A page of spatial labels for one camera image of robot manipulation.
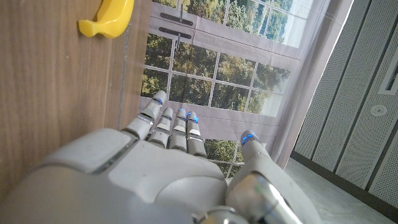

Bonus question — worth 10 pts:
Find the printed window backdrop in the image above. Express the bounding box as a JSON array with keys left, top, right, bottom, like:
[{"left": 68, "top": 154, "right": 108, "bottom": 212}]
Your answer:
[{"left": 139, "top": 0, "right": 355, "bottom": 180}]

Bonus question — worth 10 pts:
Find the ceiling air vent slot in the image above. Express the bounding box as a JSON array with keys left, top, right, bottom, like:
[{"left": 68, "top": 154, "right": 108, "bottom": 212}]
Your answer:
[{"left": 377, "top": 55, "right": 398, "bottom": 96}]

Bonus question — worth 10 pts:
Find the yellow toy banana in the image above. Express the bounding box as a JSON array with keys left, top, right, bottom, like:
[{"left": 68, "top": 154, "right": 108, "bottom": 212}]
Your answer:
[{"left": 77, "top": 0, "right": 135, "bottom": 39}]

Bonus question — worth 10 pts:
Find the round white ceiling fixture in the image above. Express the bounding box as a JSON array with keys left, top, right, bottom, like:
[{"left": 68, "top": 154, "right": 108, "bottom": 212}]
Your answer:
[{"left": 370, "top": 105, "right": 388, "bottom": 117}]

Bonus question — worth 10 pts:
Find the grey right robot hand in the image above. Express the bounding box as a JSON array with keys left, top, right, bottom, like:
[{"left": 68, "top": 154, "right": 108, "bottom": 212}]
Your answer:
[{"left": 0, "top": 90, "right": 323, "bottom": 224}]

